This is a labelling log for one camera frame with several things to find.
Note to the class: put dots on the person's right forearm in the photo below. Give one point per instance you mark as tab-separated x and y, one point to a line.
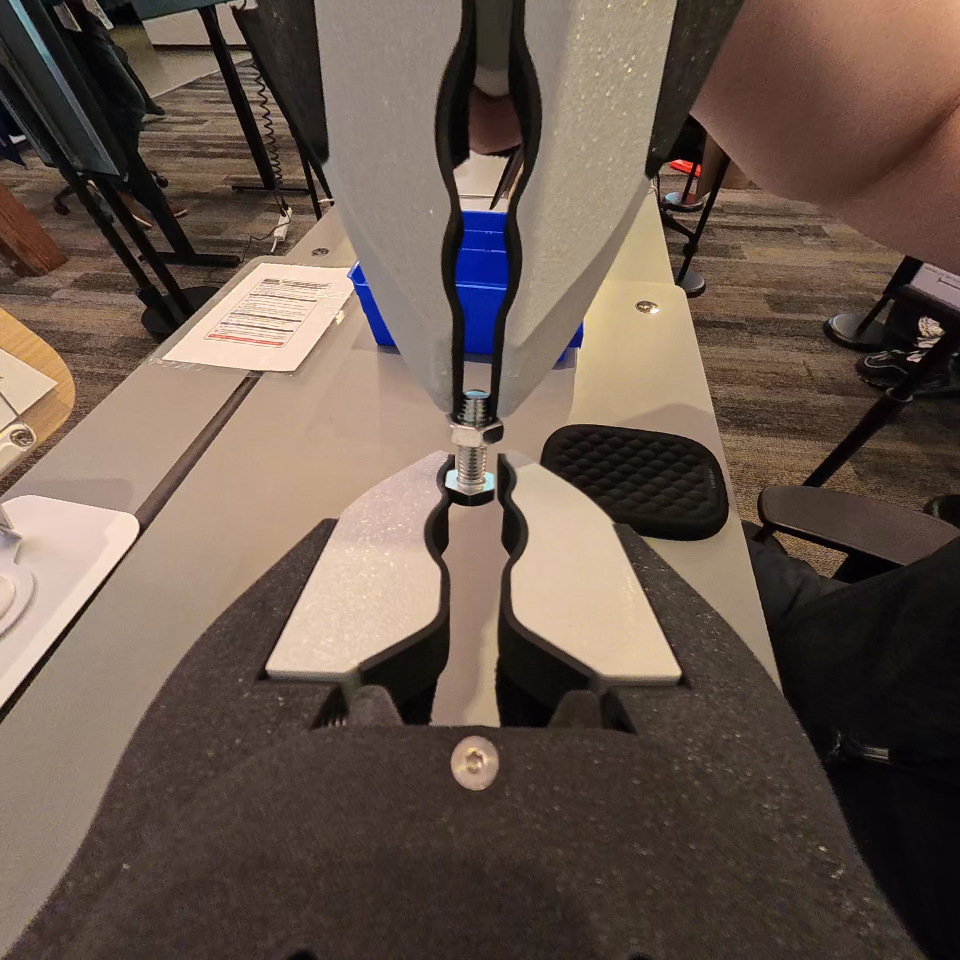
840	112

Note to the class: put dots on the steel hex nut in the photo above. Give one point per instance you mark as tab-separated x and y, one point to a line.
476	435

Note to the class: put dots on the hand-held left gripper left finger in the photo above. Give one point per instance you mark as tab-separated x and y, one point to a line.
360	592

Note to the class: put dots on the rounded wooden board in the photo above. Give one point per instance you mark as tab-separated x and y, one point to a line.
37	337

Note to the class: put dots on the steel hex bolt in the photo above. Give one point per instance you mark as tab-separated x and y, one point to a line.
471	469

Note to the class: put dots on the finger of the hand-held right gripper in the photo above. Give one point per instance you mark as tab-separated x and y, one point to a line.
600	150
382	150

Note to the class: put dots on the black stanchion post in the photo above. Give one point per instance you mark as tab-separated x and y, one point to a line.
855	334
691	283

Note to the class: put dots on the black office chair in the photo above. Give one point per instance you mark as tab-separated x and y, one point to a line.
847	525

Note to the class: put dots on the blue plastic bin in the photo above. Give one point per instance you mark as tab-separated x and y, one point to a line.
480	307

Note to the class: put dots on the black textured wrist pad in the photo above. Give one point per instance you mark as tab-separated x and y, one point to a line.
637	480

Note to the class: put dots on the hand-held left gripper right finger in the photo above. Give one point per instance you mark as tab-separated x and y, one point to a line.
592	592

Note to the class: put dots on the colour printed instruction sheet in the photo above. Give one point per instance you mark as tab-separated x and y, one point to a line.
19	397

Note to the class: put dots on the white power strip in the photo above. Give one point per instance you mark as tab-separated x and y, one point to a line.
281	229

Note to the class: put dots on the paper sheet in plastic sleeve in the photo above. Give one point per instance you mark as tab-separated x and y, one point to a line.
255	315

